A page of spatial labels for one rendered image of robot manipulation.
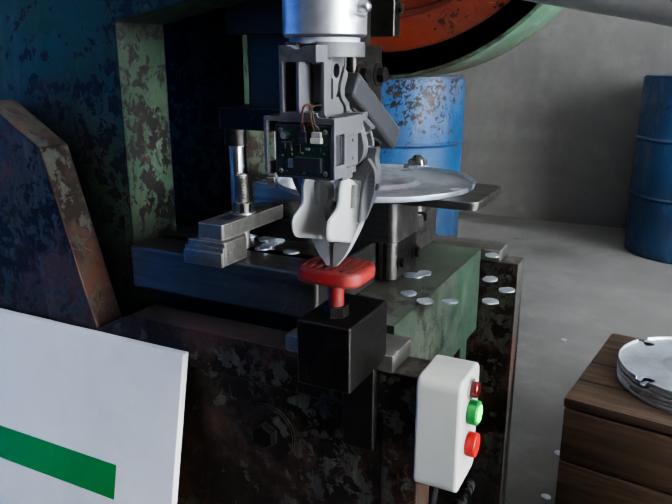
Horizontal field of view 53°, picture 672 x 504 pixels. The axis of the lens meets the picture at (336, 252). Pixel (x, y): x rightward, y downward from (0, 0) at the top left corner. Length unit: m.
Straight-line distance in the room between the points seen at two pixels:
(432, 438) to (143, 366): 0.41
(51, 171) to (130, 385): 0.32
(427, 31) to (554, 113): 3.00
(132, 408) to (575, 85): 3.61
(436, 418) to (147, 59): 0.64
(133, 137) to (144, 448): 0.43
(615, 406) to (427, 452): 0.63
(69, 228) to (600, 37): 3.58
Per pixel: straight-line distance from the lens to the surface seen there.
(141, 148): 1.03
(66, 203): 1.03
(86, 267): 1.03
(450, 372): 0.76
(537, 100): 4.29
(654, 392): 1.38
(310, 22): 0.60
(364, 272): 0.66
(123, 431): 1.01
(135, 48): 1.02
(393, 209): 0.95
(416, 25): 1.33
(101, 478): 1.06
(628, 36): 4.23
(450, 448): 0.78
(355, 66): 0.96
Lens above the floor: 0.96
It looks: 16 degrees down
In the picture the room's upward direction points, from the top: straight up
